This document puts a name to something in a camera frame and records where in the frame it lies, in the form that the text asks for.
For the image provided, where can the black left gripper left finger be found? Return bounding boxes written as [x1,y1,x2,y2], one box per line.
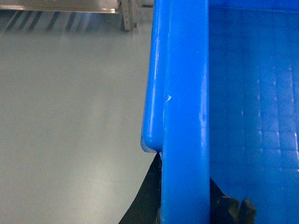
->
[119,153,162,224]

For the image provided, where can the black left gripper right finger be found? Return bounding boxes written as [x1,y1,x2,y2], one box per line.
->
[210,179,256,224]

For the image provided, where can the large blue plastic crate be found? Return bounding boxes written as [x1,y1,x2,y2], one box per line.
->
[141,0,299,224]

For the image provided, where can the steel shelf rack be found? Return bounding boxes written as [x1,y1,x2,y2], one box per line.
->
[0,0,154,31]

